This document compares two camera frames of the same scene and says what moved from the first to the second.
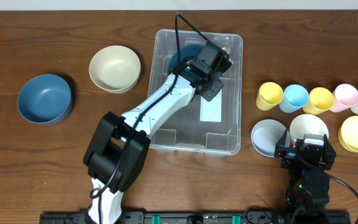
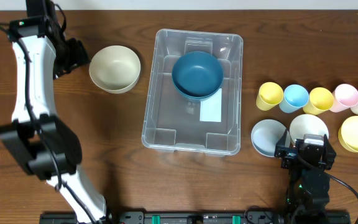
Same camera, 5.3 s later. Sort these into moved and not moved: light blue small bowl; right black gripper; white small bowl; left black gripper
Moved: left black gripper
Not moved: white small bowl; right black gripper; light blue small bowl
